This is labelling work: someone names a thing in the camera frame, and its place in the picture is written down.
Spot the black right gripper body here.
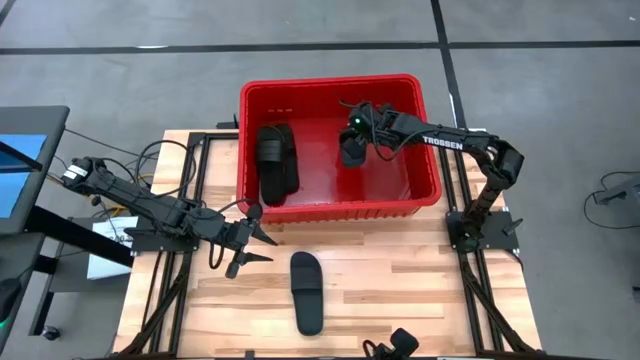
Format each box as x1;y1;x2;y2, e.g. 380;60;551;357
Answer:
348;102;401;145

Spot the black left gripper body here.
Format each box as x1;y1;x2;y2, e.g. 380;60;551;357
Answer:
214;219;256;252

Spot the black slide sandal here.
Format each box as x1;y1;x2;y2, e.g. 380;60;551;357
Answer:
338;128;369;169
274;123;301;196
289;251;325;337
254;125;287;207

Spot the red plastic bin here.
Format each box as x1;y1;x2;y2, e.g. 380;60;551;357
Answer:
235;73;444;225

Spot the white paper label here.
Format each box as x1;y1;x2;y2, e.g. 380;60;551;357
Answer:
92;215;140;246

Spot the white box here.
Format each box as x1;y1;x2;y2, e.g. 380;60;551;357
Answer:
85;252;132;281

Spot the grey equipment base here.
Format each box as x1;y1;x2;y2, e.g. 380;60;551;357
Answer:
593;172;640;206

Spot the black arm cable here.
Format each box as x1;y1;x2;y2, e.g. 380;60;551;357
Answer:
133;138;199;199

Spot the black table-level camera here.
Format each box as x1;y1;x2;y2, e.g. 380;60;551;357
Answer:
374;327;421;360

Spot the black floor cable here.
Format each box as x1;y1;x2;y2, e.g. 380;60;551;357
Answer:
582;171;640;231

